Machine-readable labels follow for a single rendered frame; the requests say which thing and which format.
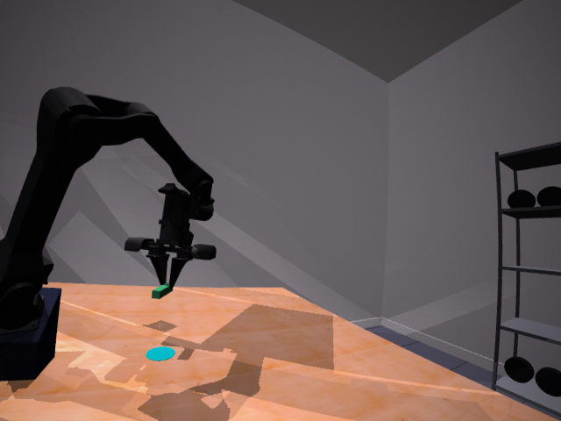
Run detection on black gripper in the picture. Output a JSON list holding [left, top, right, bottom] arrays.
[[124, 216, 217, 289]]

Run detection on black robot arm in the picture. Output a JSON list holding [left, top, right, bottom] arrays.
[[0, 87, 215, 335]]

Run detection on cyan circle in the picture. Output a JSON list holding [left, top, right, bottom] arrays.
[[146, 346, 175, 361]]

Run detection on green rectangular post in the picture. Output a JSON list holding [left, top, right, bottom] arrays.
[[151, 282, 173, 300]]

